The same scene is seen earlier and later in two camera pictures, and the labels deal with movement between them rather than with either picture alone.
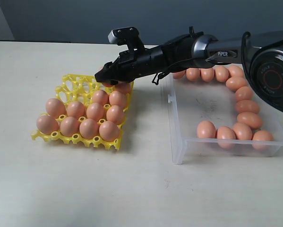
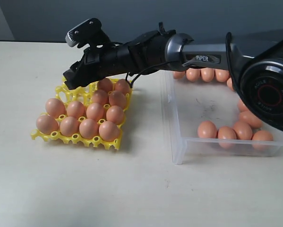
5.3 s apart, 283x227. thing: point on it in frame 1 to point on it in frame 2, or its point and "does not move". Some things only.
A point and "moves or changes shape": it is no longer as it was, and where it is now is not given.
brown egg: [76, 109] does not move
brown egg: [206, 129] does not move
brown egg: [108, 84] moves or changes shape
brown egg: [100, 96] does not move
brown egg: [117, 98] does not move
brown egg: [47, 125] does not move
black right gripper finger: [107, 74] to [75, 75]
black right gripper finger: [113, 82] to [72, 83]
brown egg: [95, 111] does not move
